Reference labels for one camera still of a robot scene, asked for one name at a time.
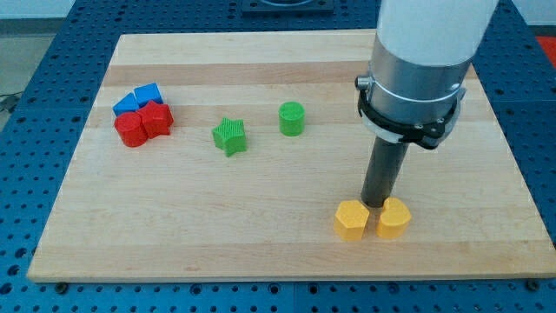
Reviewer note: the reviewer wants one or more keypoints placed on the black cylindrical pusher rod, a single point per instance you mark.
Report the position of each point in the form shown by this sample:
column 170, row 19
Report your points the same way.
column 382, row 171

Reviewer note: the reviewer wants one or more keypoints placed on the yellow heart block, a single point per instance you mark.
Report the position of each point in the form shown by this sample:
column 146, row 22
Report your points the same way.
column 393, row 220

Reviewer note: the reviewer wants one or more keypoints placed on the yellow hexagon block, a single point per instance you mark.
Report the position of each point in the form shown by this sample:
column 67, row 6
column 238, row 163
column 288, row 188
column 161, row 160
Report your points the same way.
column 350, row 220

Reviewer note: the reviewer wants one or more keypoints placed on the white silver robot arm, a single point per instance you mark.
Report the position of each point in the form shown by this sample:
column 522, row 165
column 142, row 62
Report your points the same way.
column 412, row 91

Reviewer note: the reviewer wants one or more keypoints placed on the green cylinder block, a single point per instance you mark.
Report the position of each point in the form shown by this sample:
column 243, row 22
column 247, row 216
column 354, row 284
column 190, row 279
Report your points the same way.
column 291, row 119

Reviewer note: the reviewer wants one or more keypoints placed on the green star block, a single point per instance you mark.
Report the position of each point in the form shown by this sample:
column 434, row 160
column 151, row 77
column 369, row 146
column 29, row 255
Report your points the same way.
column 230, row 136

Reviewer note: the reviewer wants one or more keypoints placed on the wooden board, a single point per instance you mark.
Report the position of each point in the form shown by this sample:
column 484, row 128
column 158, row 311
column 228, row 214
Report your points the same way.
column 176, row 209

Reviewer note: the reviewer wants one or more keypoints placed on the black mounting plate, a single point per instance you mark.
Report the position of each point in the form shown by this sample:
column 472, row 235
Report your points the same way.
column 286, row 6

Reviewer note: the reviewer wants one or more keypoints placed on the red star block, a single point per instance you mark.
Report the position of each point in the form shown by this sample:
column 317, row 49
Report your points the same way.
column 156, row 119

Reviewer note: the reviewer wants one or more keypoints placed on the blue cube block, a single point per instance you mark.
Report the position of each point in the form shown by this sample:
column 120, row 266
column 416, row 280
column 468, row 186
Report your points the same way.
column 146, row 93

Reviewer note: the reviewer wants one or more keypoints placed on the red cylinder block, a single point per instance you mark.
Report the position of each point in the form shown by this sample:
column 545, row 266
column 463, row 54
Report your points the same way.
column 130, row 129

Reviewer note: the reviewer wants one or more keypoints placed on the blue triangular block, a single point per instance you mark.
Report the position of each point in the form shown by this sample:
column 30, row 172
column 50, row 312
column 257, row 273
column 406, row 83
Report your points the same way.
column 126, row 104

